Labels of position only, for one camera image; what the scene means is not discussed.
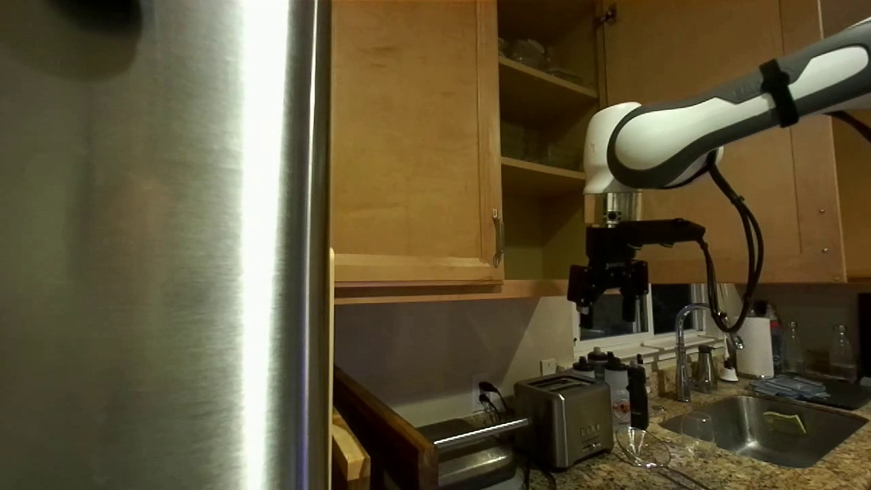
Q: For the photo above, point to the dark striped wooden cutting board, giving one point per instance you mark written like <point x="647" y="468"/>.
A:
<point x="390" y="436"/>

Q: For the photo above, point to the chrome kitchen faucet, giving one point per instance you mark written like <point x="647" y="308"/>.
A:
<point x="684" y="362"/>

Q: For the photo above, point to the wooden wall cabinet carcass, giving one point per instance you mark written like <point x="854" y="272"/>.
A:
<point x="545" y="177"/>

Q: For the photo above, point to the glassware on shelf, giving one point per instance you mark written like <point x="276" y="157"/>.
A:
<point x="534" y="55"/>

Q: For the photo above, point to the clear glass bottle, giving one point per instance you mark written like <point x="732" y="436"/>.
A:
<point x="841" y="355"/>
<point x="793" y="350"/>

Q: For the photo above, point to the stainless steel toaster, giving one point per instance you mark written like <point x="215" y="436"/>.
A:
<point x="560" y="423"/>

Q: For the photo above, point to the white paper towel roll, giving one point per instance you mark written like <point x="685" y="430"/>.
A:
<point x="752" y="350"/>

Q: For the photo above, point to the white wall outlet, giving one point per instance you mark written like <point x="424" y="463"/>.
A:
<point x="547" y="366"/>

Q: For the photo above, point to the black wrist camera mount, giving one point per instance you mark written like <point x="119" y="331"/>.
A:
<point x="647" y="236"/>

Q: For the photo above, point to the stainless steel sink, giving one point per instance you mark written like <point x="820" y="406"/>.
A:
<point x="762" y="426"/>

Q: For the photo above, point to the stainless steel refrigerator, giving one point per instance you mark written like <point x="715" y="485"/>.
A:
<point x="136" y="272"/>

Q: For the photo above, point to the light wooden board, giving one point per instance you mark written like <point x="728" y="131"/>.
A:
<point x="349" y="459"/>

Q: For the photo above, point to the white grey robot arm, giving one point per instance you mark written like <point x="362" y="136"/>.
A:
<point x="690" y="136"/>

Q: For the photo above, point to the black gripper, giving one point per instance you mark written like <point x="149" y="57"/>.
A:
<point x="607" y="278"/>

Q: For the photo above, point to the wooden wall cabinets by sink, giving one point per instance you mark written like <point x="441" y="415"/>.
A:
<point x="861" y="226"/>

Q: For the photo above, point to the small soap dispenser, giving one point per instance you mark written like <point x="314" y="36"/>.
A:
<point x="728" y="369"/>

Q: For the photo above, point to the wall outlet with black plug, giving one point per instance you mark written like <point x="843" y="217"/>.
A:
<point x="491" y="396"/>

